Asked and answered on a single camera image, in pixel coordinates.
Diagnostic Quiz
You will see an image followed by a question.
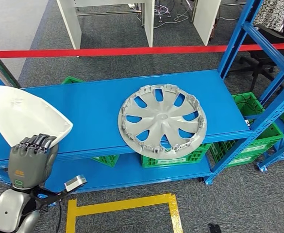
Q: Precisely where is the red barrier belt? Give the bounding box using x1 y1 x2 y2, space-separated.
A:
0 42 284 60

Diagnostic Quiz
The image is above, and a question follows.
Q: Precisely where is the chrome chair base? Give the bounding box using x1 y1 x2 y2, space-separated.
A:
156 0 171 23

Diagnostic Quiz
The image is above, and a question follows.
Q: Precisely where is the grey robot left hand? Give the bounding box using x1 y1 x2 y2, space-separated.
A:
8 133 59 190

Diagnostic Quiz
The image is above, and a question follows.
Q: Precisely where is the black office chair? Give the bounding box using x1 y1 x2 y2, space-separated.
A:
229 9 284 94

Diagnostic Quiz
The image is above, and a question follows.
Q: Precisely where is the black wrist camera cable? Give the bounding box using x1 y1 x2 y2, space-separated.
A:
55 200 63 233

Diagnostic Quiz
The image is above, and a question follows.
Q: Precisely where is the thin black cable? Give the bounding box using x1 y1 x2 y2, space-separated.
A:
234 98 264 114

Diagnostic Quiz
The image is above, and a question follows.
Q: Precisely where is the person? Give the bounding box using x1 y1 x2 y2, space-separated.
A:
253 0 284 32

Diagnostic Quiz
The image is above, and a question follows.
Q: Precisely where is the black robot right foot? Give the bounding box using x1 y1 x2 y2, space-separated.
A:
208 223 222 233

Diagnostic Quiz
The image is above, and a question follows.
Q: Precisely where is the chrome stanchion post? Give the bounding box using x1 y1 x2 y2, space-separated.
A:
0 43 21 89

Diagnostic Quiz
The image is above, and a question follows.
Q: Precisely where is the grey floor cable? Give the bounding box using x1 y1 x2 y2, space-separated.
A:
154 0 193 30

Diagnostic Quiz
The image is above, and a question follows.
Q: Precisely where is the black camera bracket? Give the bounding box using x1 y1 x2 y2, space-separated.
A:
30 188 71 208

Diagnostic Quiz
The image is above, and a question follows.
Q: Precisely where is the blue steel shelf rack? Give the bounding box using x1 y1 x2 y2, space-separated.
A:
0 0 284 195
256 50 284 173

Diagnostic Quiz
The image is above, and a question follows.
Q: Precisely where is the yellow floor tape square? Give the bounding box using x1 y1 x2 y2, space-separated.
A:
66 193 183 233

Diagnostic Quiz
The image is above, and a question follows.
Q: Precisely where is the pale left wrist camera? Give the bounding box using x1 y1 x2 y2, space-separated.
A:
63 174 88 193

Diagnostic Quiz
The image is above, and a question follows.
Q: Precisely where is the white desk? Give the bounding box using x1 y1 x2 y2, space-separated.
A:
56 0 155 50
193 0 247 46

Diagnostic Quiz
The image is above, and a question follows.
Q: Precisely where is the white plastic car part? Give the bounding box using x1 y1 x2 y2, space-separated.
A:
0 85 74 148

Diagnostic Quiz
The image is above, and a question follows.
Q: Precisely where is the silver wheel cover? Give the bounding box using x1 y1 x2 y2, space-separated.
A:
118 83 208 161

